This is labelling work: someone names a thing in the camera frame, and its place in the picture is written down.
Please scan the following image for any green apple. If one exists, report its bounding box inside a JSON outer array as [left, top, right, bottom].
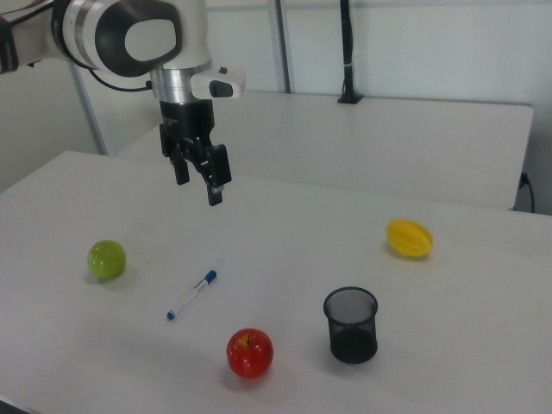
[[87, 239, 128, 281]]

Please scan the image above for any black mesh pen cup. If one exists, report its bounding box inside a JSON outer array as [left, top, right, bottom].
[[323, 285, 380, 365]]

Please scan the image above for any yellow starfruit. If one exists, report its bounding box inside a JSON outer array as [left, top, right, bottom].
[[384, 218, 434, 260]]

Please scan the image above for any thin black pole cable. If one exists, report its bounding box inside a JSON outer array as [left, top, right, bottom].
[[349, 16, 359, 98]]

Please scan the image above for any grey aluminium partition post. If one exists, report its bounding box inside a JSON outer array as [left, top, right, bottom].
[[274, 0, 292, 94], [68, 63, 108, 156]]

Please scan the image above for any black wall plug cable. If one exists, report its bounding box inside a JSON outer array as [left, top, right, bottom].
[[518, 171, 536, 213]]

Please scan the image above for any red apple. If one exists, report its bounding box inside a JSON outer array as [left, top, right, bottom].
[[226, 328, 274, 380]]

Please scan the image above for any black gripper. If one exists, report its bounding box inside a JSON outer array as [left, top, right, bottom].
[[158, 98, 234, 208]]

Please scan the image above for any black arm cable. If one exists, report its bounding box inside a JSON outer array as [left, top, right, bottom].
[[88, 65, 154, 94]]

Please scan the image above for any white marker pen blue cap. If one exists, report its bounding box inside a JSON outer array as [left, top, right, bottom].
[[166, 269, 218, 322]]

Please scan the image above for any black camera pole with base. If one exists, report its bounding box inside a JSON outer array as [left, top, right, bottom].
[[336, 0, 364, 104]]

